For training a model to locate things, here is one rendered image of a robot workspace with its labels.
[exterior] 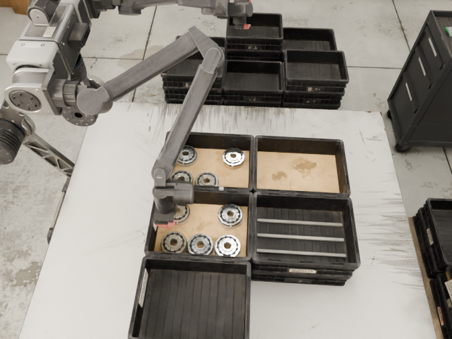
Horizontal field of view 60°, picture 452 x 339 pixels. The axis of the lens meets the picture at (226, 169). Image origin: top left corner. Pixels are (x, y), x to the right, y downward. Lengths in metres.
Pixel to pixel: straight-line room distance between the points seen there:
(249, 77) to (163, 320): 1.87
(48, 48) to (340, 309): 1.41
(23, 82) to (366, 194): 1.50
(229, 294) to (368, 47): 2.95
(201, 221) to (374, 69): 2.51
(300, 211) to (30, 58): 1.15
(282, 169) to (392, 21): 2.84
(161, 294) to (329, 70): 1.92
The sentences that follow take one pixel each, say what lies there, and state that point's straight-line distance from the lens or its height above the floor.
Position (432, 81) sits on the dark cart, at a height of 0.67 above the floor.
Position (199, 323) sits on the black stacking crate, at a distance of 1.51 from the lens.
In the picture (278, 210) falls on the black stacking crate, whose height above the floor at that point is 0.83.
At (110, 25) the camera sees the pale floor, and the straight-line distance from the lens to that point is 4.13.
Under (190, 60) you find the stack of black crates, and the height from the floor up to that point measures 0.49.
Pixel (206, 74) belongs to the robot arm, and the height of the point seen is 1.52.
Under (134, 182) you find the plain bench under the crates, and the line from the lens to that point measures 1.95.
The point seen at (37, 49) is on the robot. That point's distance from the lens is 1.36.
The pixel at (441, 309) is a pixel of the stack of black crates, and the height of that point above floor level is 0.20.
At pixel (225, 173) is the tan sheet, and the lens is 1.77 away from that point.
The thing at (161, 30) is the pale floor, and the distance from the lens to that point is 3.98.
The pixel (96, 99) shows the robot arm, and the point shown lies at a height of 1.48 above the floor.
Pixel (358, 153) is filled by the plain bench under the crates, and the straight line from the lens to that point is 2.12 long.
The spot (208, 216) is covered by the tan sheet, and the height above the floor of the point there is 0.83.
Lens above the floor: 2.29
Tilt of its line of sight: 55 degrees down
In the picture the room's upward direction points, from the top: 1 degrees clockwise
